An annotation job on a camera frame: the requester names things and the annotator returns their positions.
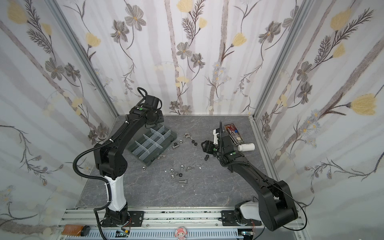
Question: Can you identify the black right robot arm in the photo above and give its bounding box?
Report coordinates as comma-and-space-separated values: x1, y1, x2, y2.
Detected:
201, 122, 308, 232

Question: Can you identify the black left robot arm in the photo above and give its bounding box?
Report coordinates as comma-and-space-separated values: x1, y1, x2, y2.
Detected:
73, 87, 164, 227

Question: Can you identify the grey metal tool tray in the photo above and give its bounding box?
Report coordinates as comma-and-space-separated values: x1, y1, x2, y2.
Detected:
224, 124, 245, 146

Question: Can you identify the white plastic bottle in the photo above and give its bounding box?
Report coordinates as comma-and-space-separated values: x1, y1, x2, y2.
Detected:
237, 143, 256, 152

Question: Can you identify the steel wing nut far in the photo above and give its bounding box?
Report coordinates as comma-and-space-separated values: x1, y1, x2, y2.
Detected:
184, 133, 193, 140

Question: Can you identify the steel wing nut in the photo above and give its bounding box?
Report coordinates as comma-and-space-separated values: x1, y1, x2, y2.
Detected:
186, 166, 195, 172
184, 133, 193, 140

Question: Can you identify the steel wing nut centre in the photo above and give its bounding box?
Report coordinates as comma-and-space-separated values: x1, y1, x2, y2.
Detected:
186, 166, 195, 172

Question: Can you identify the pink doll figure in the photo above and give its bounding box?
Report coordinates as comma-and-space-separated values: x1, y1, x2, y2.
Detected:
174, 227, 188, 240

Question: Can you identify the orange brown board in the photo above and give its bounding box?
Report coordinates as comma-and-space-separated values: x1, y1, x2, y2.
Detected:
62, 225, 91, 237

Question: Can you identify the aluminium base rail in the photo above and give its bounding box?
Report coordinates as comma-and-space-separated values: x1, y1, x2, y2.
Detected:
56, 206, 310, 240

